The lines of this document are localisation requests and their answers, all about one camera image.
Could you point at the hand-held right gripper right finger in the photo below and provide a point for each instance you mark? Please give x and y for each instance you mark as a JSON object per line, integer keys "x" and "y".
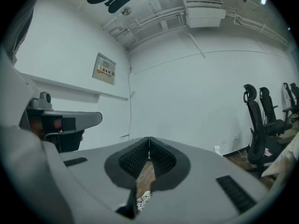
{"x": 205, "y": 183}

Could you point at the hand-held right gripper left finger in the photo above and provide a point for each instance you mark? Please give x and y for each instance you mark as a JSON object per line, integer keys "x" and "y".
{"x": 93, "y": 171}

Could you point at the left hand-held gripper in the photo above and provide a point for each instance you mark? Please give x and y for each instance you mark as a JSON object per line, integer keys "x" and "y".
{"x": 35, "y": 111}

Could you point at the floral black and white cushion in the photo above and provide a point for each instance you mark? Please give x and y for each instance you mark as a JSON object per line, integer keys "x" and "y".
{"x": 143, "y": 200}

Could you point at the black office chair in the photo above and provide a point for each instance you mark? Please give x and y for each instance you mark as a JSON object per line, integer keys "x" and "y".
{"x": 255, "y": 129}
{"x": 268, "y": 106}
{"x": 289, "y": 97}

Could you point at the small white adapter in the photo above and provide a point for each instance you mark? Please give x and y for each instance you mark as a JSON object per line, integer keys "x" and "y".
{"x": 217, "y": 149}

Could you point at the grey electrical panel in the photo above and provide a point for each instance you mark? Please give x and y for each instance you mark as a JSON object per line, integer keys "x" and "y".
{"x": 104, "y": 69}

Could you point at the person's white sleeve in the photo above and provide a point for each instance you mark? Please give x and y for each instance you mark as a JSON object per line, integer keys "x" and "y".
{"x": 28, "y": 183}

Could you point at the person's gray shirt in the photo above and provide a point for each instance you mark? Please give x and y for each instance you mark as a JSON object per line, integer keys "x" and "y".
{"x": 19, "y": 31}

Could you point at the round ceiling smoke detector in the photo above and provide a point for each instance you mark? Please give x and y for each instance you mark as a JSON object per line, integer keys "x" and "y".
{"x": 126, "y": 11}

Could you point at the white ceiling pipes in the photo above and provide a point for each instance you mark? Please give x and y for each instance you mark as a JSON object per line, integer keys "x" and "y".
{"x": 154, "y": 20}

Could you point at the white ceiling air conditioner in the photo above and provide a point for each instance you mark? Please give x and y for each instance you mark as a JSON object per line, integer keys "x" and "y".
{"x": 204, "y": 10}

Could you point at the white wall ledge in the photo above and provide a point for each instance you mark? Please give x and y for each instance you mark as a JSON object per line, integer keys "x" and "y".
{"x": 70, "y": 87}

